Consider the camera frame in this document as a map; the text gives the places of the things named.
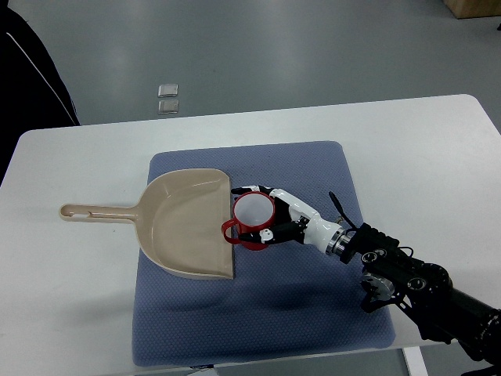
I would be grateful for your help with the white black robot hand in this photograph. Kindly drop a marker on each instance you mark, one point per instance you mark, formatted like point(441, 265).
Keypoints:
point(295, 220)

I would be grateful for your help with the red mug white inside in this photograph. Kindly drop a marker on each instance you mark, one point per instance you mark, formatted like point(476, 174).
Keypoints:
point(251, 212)

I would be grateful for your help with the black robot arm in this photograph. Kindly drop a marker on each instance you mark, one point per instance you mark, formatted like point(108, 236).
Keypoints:
point(422, 291)

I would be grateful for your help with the beige plastic dustpan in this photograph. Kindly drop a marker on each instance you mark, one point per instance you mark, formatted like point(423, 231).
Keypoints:
point(177, 221)

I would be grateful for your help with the blue textured mat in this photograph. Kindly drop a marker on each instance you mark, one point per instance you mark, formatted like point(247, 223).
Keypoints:
point(287, 300)

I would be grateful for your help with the lower grey floor plate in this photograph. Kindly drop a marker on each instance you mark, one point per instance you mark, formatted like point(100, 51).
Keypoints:
point(168, 106)

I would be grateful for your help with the grey floor plate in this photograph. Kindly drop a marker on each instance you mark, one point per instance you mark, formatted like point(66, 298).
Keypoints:
point(168, 106)
point(167, 90)

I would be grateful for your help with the upper grey floor plate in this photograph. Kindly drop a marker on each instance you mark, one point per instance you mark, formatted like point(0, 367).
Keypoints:
point(167, 90)

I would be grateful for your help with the white table leg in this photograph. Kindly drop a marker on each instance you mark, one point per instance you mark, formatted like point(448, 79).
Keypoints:
point(414, 361)

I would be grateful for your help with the cardboard box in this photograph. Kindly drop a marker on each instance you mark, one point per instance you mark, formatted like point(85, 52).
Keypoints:
point(466, 9)

